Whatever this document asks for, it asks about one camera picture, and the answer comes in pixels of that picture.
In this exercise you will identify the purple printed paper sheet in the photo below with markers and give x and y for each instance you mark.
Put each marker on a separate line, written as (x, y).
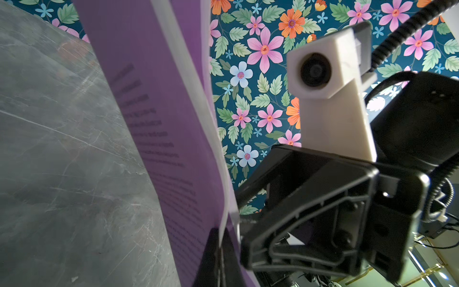
(155, 57)

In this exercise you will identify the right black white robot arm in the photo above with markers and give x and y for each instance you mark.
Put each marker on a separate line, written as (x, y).
(419, 130)

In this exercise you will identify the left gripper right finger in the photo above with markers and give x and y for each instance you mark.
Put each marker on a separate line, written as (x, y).
(230, 272)

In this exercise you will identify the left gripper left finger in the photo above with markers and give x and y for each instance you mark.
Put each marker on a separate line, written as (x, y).
(208, 274)

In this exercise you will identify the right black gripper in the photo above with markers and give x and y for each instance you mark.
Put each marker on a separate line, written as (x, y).
(327, 214)

